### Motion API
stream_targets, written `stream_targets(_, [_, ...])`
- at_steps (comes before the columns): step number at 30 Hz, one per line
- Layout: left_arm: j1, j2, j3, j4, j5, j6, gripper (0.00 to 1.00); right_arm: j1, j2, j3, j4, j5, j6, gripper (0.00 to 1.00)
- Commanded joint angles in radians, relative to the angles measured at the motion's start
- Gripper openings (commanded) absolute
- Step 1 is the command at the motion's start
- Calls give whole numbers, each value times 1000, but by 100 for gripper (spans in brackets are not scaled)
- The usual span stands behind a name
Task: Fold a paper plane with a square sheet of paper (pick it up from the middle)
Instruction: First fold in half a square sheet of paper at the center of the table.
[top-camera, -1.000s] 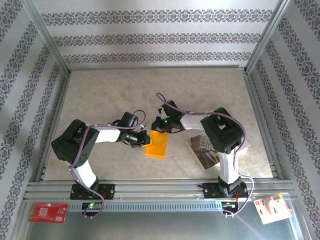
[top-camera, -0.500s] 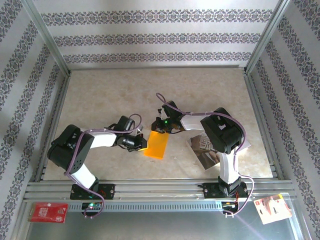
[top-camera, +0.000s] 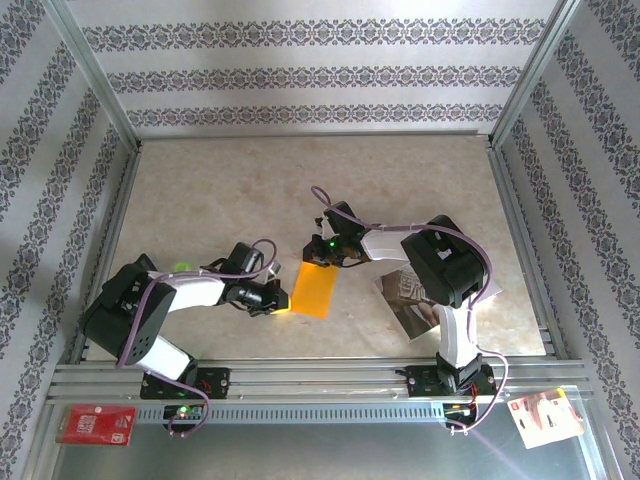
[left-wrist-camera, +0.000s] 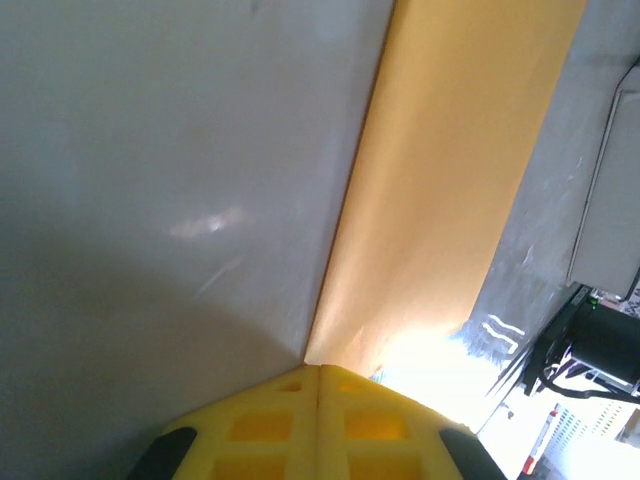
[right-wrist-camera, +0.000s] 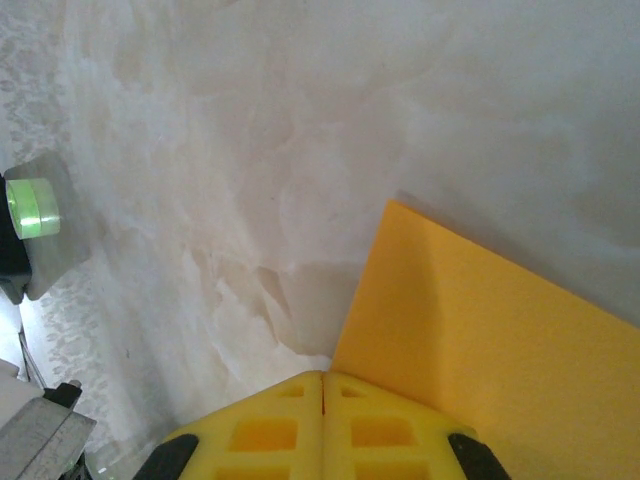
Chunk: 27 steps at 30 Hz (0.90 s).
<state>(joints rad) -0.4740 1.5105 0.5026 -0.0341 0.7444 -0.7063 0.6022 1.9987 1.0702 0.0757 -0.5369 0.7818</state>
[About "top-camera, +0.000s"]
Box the shiny metal tray sheet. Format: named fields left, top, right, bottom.
left=37, top=384, right=609, bottom=480

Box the printed photo magazine page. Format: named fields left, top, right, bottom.
left=373, top=264, right=503, bottom=344

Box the red card package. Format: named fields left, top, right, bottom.
left=55, top=404, right=137, bottom=447

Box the white and red blister package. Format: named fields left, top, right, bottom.
left=507, top=387, right=585, bottom=450

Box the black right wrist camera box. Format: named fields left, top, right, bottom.
left=324, top=200, right=366, bottom=236

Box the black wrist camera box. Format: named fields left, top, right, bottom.
left=324, top=200, right=366, bottom=236
left=220, top=242, right=265, bottom=277

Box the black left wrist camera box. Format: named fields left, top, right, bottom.
left=220, top=242, right=265, bottom=277

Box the aluminium rail beam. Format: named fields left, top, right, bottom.
left=47, top=357, right=591, bottom=404

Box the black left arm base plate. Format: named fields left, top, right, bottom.
left=139, top=367, right=232, bottom=400

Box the grey slotted cable duct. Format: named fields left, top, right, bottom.
left=134, top=402, right=446, bottom=425

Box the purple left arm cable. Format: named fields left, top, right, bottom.
left=115, top=238, right=279, bottom=439

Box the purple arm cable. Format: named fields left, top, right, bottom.
left=310, top=186, right=511, bottom=436
left=115, top=238, right=279, bottom=439

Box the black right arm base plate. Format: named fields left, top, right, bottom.
left=405, top=364, right=497, bottom=399

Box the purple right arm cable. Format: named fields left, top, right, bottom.
left=310, top=186, right=511, bottom=436

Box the aluminium corner post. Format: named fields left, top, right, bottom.
left=42, top=0, right=144, bottom=146
left=487, top=0, right=584, bottom=146

